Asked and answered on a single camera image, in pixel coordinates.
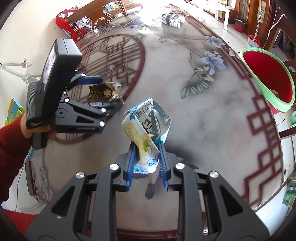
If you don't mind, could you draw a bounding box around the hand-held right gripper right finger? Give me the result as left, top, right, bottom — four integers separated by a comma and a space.
158, 141, 271, 241

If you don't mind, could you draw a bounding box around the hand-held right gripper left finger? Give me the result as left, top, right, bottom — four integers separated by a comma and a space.
24, 141, 139, 241

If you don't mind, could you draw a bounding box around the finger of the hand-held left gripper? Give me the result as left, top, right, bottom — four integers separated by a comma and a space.
70, 72, 104, 86
56, 92, 125, 134

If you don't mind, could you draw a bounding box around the brown snack wrapper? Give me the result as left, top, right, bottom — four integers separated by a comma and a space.
87, 82, 124, 107

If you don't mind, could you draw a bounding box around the blue white snack wrapper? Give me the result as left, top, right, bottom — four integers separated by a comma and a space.
122, 98, 173, 174

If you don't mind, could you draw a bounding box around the red basin with green rim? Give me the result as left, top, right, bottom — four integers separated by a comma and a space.
239, 46, 296, 113

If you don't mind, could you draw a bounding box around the person's left forearm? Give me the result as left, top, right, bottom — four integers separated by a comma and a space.
0, 115, 33, 205

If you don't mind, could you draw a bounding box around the person's left hand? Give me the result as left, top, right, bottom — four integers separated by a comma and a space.
20, 113, 33, 139

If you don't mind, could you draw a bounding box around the red bag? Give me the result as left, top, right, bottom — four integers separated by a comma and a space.
55, 9, 79, 40

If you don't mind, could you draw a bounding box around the wooden chair with slats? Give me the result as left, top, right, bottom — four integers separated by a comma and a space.
64, 0, 127, 37

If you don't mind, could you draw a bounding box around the colourful foam mat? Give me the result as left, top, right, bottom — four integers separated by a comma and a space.
4, 98, 26, 127

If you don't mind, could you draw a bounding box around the crumpled black white wrapper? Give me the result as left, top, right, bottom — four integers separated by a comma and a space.
161, 10, 185, 29

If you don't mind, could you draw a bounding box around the red cloth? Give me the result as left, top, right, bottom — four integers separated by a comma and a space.
2, 207, 39, 230

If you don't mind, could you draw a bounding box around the white coffee table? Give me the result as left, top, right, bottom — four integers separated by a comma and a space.
191, 0, 234, 30

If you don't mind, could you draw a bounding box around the red bucket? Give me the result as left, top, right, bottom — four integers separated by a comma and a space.
233, 18, 247, 33

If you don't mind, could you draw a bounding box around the white mop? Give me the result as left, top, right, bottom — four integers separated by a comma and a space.
254, 0, 264, 44

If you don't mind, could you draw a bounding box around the white cable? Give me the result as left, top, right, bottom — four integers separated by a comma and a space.
0, 59, 42, 82

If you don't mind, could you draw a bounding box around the white coiled cord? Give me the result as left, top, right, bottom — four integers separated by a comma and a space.
263, 12, 284, 51

